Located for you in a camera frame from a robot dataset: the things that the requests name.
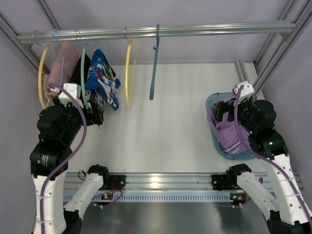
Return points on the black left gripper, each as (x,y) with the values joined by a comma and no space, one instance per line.
(96,114)

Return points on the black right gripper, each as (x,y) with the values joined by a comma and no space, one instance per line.
(225,111)

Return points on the purple trousers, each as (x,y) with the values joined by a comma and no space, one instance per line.
(225,137)

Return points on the teal plastic hanger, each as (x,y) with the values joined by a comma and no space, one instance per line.
(156,48)

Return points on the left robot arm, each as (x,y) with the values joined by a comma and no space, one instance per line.
(58,126)

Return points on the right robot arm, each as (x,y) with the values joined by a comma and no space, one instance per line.
(284,210)

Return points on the mint green plastic hanger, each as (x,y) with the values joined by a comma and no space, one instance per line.
(84,94)

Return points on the yellow plastic hanger right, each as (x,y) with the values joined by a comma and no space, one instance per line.
(129,80)

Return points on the yellow plastic hanger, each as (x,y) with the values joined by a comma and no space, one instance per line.
(40,72)
(129,80)

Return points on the pink trousers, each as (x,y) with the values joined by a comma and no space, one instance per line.
(60,74)

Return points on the yellow plastic hanger left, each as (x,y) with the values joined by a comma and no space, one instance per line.
(40,72)

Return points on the blue red white shorts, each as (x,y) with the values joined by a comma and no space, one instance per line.
(102,82)

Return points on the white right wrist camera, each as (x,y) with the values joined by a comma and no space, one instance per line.
(246,92)

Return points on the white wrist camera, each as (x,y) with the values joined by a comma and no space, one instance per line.
(74,91)
(246,92)

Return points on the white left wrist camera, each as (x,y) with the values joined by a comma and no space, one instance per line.
(74,91)

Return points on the black trousers with drawstring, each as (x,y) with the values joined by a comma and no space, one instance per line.
(75,78)

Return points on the light blue wire hanger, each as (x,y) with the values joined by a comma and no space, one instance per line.
(55,42)

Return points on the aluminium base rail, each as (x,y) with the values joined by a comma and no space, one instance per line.
(170,182)

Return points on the slotted cable duct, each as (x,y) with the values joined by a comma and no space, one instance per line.
(170,197)

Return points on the aluminium hanging rail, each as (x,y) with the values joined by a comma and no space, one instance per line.
(263,27)

